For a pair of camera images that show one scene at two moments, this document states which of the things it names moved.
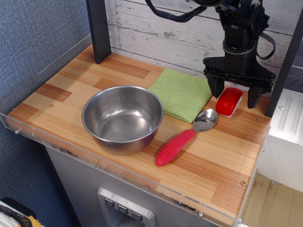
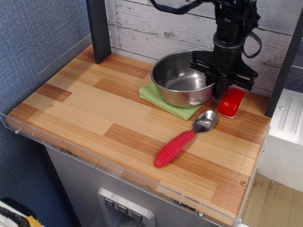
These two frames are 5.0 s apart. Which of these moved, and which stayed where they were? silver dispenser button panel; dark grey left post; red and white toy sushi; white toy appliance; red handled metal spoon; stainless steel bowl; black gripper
Moved: stainless steel bowl; black gripper
Stayed: white toy appliance; silver dispenser button panel; red and white toy sushi; dark grey left post; red handled metal spoon
